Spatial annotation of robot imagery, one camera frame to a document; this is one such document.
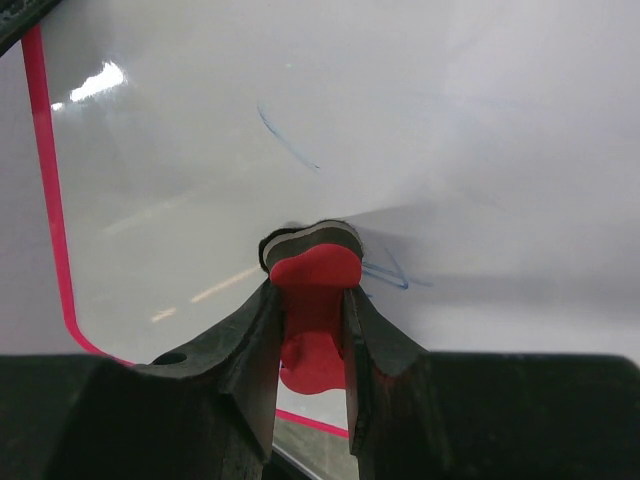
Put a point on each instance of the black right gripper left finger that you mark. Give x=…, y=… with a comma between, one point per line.
x=217, y=393

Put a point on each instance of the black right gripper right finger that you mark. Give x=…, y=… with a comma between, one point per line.
x=393, y=418

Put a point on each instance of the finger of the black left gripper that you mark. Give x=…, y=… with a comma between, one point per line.
x=17, y=17

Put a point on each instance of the pink-framed whiteboard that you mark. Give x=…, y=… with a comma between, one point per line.
x=486, y=152

